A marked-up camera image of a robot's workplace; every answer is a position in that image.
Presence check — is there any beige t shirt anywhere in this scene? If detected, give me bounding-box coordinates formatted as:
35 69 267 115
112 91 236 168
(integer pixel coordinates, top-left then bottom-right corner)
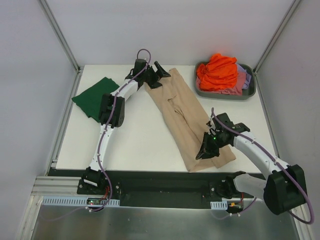
144 68 236 172

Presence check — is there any green t shirt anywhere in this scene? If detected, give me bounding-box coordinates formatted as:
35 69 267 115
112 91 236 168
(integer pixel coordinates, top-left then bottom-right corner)
72 77 119 123

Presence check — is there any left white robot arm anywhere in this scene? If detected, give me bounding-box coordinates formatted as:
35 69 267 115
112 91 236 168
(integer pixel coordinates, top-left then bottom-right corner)
77 58 171 195

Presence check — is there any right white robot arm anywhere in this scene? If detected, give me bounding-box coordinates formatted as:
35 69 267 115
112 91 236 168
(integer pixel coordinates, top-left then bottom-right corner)
195 113 308 215

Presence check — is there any pink t shirt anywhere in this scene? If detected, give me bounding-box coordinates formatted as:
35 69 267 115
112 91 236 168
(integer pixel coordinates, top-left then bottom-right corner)
205 81 243 96

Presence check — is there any grey laundry basket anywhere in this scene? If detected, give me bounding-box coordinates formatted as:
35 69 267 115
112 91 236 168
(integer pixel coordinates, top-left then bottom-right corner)
193 60 256 102

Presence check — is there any orange t shirt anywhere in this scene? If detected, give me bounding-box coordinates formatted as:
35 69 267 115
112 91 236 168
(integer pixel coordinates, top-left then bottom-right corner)
196 53 238 92

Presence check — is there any lavender t shirt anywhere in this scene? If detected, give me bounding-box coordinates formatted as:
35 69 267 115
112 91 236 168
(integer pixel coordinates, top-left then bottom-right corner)
236 63 252 90

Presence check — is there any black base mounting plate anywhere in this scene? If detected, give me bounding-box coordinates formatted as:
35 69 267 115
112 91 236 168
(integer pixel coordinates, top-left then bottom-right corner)
49 169 253 209

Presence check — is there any right white cable duct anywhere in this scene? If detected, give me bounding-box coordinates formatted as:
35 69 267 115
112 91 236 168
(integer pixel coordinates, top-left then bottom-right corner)
210 200 243 211

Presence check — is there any white cable duct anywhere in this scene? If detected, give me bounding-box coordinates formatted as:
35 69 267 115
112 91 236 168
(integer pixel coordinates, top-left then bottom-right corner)
210 200 243 211
42 196 120 208

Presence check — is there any left aluminium frame post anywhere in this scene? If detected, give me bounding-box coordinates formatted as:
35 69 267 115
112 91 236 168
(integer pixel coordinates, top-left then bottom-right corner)
38 0 85 73

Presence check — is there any aluminium frame post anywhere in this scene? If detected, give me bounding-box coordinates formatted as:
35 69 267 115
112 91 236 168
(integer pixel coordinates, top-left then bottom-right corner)
38 0 85 73
252 0 303 76

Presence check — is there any left white cable duct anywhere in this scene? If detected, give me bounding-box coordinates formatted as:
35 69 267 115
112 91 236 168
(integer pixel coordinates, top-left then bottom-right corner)
42 196 120 208

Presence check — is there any right aluminium frame post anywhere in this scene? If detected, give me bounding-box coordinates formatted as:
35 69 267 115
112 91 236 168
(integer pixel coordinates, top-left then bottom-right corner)
252 0 303 76

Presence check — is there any front aluminium rail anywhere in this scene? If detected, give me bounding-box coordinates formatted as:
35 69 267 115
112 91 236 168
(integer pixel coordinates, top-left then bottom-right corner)
31 176 80 196

